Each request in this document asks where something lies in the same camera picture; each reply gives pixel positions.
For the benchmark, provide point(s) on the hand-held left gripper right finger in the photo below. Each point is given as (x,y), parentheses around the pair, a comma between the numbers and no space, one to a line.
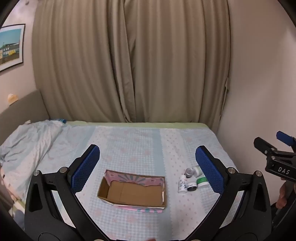
(209,169)

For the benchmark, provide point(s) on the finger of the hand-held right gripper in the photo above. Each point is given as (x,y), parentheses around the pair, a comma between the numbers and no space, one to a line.
(263,145)
(286,138)

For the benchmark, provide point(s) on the yellow plush toy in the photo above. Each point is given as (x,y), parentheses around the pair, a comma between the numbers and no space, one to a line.
(12,98)

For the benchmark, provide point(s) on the white round jar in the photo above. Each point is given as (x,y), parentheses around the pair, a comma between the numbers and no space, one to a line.
(198,171)

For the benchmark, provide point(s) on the small blue cloth item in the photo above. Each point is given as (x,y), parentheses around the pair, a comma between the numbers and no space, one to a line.
(62,120)

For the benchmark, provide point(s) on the white pill bottle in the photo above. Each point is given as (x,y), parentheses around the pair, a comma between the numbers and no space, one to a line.
(182,184)

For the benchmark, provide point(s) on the framed wall poster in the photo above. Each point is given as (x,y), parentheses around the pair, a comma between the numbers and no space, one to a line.
(11,47)

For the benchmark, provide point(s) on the beige curtain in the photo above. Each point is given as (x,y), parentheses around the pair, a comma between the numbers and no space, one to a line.
(129,60)

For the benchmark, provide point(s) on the dark jar with silver lid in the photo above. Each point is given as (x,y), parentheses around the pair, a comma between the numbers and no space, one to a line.
(189,172)

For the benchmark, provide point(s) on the pale printed cloth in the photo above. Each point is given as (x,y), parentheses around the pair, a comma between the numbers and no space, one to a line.
(12,208)

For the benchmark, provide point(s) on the person's right hand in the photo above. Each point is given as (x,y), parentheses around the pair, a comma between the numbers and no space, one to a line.
(281,197)

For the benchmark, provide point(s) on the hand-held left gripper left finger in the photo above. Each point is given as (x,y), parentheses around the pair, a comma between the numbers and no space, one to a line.
(84,169)

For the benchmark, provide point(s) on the grey headboard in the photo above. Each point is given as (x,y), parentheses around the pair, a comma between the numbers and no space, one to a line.
(23,111)

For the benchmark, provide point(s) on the light blue blanket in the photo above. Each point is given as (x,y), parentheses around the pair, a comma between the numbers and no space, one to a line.
(27,141)

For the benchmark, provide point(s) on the pink printed cardboard box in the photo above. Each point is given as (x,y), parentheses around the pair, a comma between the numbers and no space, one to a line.
(131,192)

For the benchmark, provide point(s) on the green jar with white lid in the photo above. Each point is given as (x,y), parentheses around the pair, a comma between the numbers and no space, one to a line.
(202,182)

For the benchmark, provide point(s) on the checked floral bed sheet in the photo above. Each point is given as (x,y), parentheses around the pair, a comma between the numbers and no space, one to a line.
(138,148)

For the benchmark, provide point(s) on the black jar with white label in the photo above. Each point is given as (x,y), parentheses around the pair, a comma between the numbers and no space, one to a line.
(192,186)

